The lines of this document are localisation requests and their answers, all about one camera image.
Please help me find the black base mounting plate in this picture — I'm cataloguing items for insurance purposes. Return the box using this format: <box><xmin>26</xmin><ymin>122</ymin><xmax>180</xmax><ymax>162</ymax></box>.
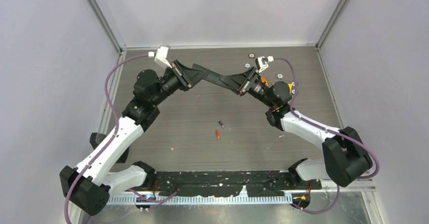
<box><xmin>156</xmin><ymin>170</ymin><xmax>322</xmax><ymax>197</ymax></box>

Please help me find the dark clear plastic box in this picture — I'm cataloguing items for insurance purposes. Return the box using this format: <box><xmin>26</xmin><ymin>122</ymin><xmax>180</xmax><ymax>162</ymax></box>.
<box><xmin>89</xmin><ymin>132</ymin><xmax>129</xmax><ymax>163</ymax></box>

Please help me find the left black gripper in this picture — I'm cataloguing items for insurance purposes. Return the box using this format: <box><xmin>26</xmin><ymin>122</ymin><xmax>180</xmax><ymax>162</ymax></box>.
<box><xmin>151</xmin><ymin>59</ymin><xmax>207</xmax><ymax>106</ymax></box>

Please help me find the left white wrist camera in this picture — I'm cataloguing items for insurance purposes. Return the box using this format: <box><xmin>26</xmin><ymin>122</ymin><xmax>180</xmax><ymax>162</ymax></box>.
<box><xmin>154</xmin><ymin>46</ymin><xmax>172</xmax><ymax>69</ymax></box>

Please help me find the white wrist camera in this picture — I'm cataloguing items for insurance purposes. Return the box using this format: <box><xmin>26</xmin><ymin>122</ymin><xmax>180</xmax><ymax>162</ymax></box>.
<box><xmin>154</xmin><ymin>46</ymin><xmax>172</xmax><ymax>69</ymax></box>
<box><xmin>255</xmin><ymin>56</ymin><xmax>274</xmax><ymax>73</ymax></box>

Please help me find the orange plastic handle tool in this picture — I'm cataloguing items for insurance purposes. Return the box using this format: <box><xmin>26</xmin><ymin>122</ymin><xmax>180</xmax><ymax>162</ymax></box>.
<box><xmin>261</xmin><ymin>77</ymin><xmax>269</xmax><ymax>86</ymax></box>

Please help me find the black remote control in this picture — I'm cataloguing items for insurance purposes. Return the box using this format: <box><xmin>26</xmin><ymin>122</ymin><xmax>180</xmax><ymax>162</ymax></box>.
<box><xmin>192</xmin><ymin>64</ymin><xmax>228</xmax><ymax>88</ymax></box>

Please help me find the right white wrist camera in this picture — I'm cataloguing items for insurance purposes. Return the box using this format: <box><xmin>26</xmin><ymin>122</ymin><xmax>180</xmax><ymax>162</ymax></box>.
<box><xmin>255</xmin><ymin>56</ymin><xmax>274</xmax><ymax>73</ymax></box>

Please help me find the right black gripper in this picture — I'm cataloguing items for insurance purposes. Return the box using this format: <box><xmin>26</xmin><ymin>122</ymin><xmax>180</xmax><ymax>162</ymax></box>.
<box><xmin>219</xmin><ymin>67</ymin><xmax>276</xmax><ymax>109</ymax></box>

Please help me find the yellow triangular plastic frame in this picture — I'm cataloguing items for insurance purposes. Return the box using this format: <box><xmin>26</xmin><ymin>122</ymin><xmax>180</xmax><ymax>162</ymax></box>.
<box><xmin>288</xmin><ymin>83</ymin><xmax>294</xmax><ymax>95</ymax></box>

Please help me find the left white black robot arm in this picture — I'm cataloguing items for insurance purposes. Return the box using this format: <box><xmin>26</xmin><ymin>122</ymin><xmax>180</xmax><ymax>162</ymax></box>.
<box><xmin>60</xmin><ymin>60</ymin><xmax>207</xmax><ymax>216</ymax></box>

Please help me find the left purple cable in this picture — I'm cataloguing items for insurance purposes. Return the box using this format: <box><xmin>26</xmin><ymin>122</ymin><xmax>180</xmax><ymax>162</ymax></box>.
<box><xmin>64</xmin><ymin>52</ymin><xmax>155</xmax><ymax>224</ymax></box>

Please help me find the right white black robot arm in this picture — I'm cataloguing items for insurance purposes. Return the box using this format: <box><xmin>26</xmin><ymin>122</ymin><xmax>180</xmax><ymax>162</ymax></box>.
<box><xmin>218</xmin><ymin>68</ymin><xmax>373</xmax><ymax>189</ymax></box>

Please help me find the ribbed aluminium front rail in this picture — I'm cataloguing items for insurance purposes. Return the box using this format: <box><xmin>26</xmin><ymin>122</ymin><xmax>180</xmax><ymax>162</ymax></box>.
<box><xmin>107</xmin><ymin>193</ymin><xmax>297</xmax><ymax>205</ymax></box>

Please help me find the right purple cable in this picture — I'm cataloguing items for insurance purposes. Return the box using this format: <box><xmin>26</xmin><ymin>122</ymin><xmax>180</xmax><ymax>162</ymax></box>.
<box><xmin>272</xmin><ymin>57</ymin><xmax>380</xmax><ymax>179</ymax></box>

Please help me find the purple cable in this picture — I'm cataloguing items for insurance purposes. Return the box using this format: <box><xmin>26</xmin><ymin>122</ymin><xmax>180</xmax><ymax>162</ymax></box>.
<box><xmin>272</xmin><ymin>57</ymin><xmax>380</xmax><ymax>179</ymax></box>
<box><xmin>64</xmin><ymin>52</ymin><xmax>155</xmax><ymax>224</ymax></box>

